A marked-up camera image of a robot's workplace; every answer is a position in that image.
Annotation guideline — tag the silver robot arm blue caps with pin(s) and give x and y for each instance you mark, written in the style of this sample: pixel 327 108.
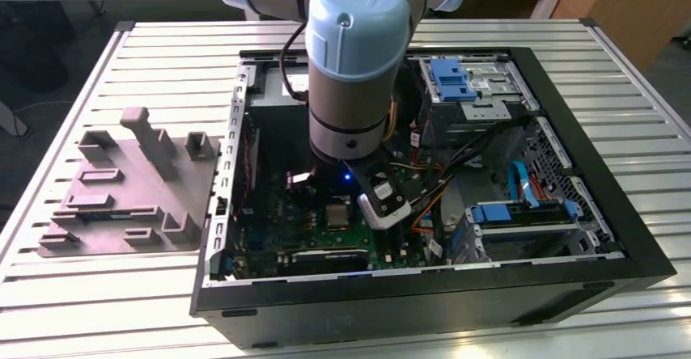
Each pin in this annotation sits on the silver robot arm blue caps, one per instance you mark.
pixel 350 92

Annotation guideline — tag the CPU socket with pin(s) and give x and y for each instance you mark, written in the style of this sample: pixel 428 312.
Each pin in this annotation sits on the CPU socket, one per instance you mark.
pixel 353 218

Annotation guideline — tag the black RAM slot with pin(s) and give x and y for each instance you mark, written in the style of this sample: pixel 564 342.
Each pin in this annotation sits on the black RAM slot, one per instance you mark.
pixel 386 250
pixel 402 246

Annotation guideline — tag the grey power supply unit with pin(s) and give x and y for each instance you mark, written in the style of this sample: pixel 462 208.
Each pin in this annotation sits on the grey power supply unit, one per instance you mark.
pixel 270 132

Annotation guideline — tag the green motherboard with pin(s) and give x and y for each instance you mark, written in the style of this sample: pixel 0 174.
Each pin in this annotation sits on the green motherboard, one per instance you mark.
pixel 291 229

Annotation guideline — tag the black graphics card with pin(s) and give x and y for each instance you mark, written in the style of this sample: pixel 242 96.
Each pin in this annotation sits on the black graphics card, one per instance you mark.
pixel 323 260

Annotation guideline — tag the metal drive cage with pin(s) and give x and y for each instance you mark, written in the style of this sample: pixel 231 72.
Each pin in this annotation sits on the metal drive cage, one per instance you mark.
pixel 480 112

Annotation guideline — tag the hard disk in blue carrier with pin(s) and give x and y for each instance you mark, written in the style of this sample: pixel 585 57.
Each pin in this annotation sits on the hard disk in blue carrier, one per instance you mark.
pixel 493 213

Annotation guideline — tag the empty blue disk carrier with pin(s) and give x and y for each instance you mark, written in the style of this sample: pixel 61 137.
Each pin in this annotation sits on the empty blue disk carrier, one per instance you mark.
pixel 448 80

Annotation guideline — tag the metal disk bay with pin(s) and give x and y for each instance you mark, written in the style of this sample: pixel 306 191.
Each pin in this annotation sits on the metal disk bay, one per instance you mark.
pixel 469 246

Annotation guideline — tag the black open PC case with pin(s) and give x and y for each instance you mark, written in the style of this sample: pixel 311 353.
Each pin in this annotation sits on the black open PC case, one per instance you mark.
pixel 432 306

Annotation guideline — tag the grey plastic parts rack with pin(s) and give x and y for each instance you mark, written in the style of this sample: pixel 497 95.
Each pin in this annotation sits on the grey plastic parts rack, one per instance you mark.
pixel 140 197

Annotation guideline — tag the green RAM stick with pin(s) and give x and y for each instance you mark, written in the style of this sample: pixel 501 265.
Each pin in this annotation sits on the green RAM stick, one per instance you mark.
pixel 108 214

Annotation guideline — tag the wooden cabinet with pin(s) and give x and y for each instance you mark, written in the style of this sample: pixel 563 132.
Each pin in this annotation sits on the wooden cabinet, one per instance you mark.
pixel 636 11

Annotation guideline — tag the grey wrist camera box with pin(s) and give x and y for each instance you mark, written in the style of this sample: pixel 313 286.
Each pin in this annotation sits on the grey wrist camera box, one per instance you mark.
pixel 301 178

